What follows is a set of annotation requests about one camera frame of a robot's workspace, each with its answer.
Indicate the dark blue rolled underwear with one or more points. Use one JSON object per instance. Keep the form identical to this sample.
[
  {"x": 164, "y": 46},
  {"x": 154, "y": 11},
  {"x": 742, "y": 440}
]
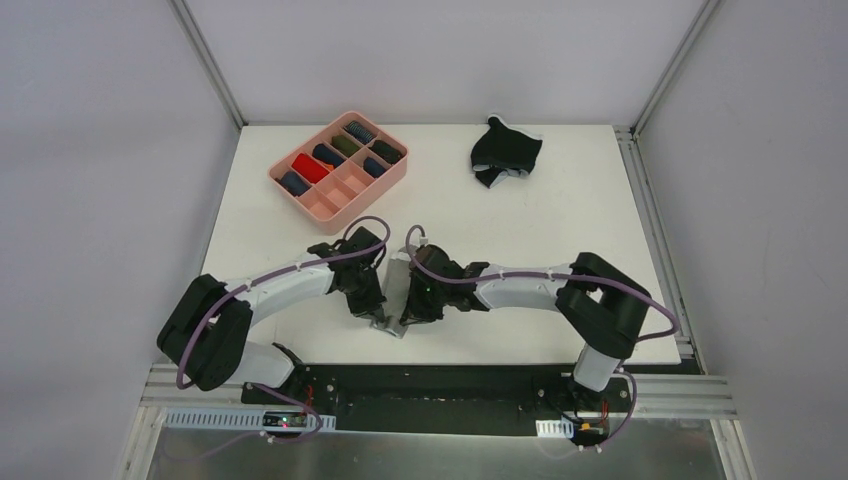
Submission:
[{"x": 294, "y": 184}]

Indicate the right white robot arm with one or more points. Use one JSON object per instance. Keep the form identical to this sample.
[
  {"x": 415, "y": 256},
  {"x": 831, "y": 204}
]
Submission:
[{"x": 602, "y": 304}]

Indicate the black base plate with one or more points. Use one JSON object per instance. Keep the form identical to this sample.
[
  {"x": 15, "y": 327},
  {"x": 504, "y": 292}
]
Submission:
[{"x": 489, "y": 400}]

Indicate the black rolled underwear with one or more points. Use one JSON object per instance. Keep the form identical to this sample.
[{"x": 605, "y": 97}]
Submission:
[{"x": 387, "y": 152}]

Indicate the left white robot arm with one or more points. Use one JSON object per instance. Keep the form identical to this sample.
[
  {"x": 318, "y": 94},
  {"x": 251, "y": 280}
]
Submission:
[{"x": 206, "y": 335}]

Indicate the red rolled underwear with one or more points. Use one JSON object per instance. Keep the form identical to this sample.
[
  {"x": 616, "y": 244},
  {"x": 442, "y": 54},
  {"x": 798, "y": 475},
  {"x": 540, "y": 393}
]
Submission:
[{"x": 309, "y": 169}]

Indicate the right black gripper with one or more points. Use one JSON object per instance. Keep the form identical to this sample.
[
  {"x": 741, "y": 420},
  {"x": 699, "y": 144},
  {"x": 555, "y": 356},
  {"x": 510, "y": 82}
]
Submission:
[{"x": 416, "y": 309}]

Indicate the small navy rolled underwear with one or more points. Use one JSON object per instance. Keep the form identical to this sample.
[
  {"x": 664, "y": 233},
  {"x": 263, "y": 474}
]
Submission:
[{"x": 373, "y": 168}]

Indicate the grey underwear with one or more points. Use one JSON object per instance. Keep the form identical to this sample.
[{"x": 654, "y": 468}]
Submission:
[{"x": 396, "y": 287}]

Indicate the pink divided organizer tray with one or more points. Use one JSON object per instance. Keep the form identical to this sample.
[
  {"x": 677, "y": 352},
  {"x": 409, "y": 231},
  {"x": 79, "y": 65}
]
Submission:
[{"x": 348, "y": 190}]

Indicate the olive rolled underwear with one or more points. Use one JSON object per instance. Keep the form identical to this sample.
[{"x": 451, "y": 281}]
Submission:
[{"x": 345, "y": 145}]

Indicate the striped rolled underwear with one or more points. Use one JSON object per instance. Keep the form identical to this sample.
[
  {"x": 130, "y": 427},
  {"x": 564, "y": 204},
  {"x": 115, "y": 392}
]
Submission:
[{"x": 359, "y": 132}]

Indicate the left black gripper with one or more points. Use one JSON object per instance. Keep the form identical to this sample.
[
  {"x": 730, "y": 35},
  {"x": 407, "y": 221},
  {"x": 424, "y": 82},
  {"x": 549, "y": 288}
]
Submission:
[{"x": 367, "y": 301}]

